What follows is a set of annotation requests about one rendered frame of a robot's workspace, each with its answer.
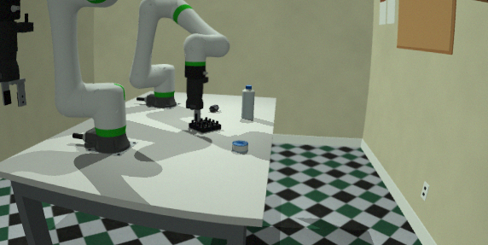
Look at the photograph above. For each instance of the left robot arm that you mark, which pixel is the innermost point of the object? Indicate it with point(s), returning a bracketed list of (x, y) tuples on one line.
[(162, 77)]

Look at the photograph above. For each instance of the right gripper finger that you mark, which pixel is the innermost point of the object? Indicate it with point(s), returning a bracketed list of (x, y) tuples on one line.
[(21, 95), (6, 93)]

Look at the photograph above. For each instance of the grey bottle with blue cap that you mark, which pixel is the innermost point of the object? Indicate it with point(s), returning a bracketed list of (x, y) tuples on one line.
[(247, 107)]

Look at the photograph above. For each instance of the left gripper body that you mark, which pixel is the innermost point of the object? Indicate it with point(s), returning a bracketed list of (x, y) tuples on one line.
[(195, 86)]

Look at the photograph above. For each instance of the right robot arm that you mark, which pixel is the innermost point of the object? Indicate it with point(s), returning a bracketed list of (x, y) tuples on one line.
[(105, 102)]

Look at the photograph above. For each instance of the black knob panel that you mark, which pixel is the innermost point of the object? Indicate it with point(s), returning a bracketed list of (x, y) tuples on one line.
[(205, 125)]

